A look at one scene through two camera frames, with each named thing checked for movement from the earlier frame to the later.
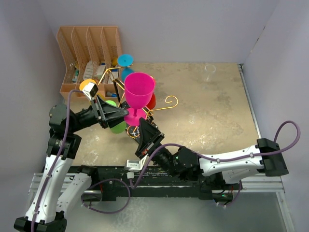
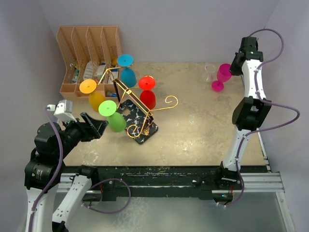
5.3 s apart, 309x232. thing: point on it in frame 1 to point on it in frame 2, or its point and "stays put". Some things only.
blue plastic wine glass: (125, 61) stays put
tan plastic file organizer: (91, 52) stays put
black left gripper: (104, 111) to (98, 125)
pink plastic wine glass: (139, 87) to (223, 74)
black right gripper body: (151, 147) to (235, 67)
